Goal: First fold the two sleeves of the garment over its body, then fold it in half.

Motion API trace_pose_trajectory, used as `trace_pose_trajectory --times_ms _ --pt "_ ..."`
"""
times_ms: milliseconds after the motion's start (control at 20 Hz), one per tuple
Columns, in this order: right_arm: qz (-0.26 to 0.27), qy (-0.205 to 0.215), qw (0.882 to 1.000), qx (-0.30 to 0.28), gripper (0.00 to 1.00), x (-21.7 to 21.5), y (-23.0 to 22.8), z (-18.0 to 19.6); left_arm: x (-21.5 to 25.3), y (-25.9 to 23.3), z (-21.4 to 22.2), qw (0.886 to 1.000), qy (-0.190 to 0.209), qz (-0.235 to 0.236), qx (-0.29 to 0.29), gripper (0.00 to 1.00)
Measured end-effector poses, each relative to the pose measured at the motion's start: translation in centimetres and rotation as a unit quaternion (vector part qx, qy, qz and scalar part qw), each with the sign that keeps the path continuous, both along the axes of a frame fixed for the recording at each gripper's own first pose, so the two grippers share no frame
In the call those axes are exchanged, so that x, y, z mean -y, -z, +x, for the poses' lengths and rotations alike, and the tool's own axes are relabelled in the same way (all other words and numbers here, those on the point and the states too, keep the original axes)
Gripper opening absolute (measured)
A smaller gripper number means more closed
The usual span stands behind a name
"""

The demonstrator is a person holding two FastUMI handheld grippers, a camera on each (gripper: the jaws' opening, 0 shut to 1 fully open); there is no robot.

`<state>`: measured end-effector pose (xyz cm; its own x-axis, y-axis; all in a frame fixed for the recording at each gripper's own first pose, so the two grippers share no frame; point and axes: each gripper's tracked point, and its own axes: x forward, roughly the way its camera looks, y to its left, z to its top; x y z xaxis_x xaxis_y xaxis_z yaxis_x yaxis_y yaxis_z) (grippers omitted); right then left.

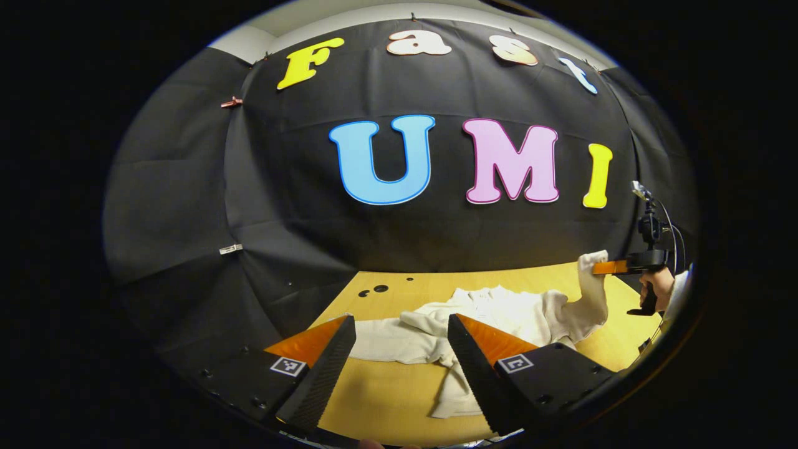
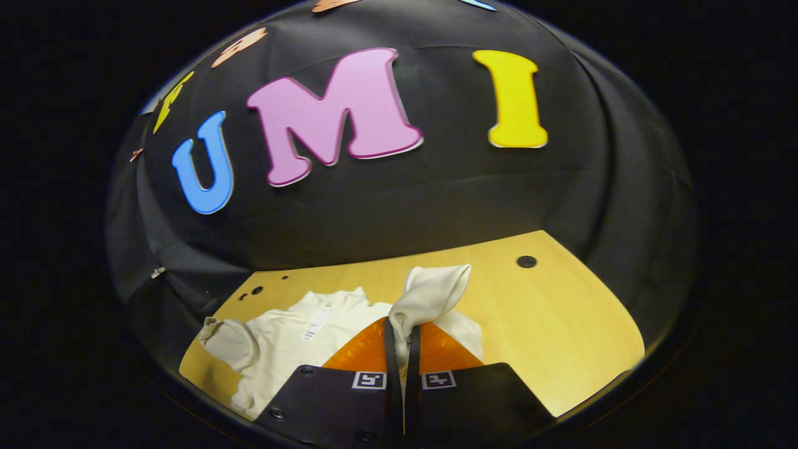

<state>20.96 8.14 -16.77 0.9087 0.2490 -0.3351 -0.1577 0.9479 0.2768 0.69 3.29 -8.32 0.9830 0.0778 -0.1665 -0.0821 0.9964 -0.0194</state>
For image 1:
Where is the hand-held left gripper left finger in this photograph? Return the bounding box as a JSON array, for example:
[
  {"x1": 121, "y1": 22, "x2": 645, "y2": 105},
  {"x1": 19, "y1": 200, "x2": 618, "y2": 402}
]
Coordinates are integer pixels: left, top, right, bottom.
[{"x1": 187, "y1": 315, "x2": 357, "y2": 436}]

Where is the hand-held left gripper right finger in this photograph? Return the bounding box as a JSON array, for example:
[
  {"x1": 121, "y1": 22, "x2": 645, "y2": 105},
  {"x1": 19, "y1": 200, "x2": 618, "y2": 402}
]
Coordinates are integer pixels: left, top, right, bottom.
[{"x1": 447, "y1": 314, "x2": 619, "y2": 437}]

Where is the white garment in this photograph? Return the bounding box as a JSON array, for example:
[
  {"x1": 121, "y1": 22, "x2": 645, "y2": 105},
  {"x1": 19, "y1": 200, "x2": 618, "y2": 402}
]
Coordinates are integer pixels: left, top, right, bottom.
[{"x1": 346, "y1": 251, "x2": 610, "y2": 420}]

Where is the black backdrop cloth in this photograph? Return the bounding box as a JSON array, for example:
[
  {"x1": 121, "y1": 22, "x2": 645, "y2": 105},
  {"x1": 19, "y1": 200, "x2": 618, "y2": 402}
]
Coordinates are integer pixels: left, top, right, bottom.
[{"x1": 103, "y1": 17, "x2": 699, "y2": 387}]

